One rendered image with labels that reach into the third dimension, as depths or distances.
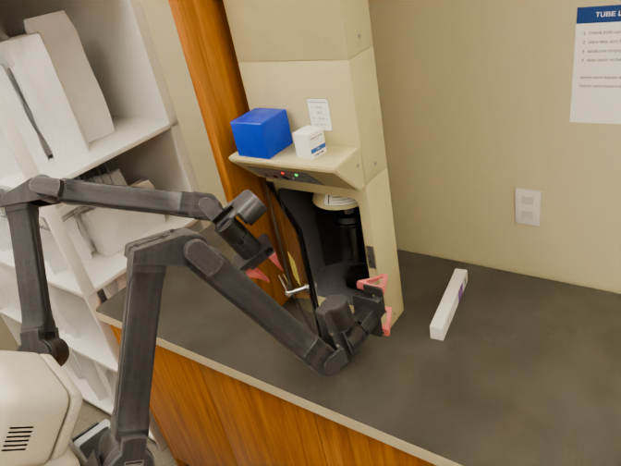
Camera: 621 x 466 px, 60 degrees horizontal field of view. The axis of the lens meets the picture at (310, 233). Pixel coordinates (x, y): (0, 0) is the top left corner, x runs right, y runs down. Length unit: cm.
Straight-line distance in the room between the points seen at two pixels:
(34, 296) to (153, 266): 51
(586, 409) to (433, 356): 37
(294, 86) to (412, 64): 45
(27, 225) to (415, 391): 101
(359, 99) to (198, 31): 42
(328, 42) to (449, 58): 47
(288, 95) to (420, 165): 58
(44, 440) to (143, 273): 37
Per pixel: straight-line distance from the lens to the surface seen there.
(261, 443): 187
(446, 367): 146
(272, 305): 102
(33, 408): 108
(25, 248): 139
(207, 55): 139
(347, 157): 121
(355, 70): 122
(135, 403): 99
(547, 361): 149
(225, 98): 143
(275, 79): 132
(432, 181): 173
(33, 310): 137
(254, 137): 128
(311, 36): 123
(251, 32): 133
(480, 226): 175
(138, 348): 96
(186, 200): 127
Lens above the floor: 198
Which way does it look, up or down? 30 degrees down
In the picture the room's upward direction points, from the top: 12 degrees counter-clockwise
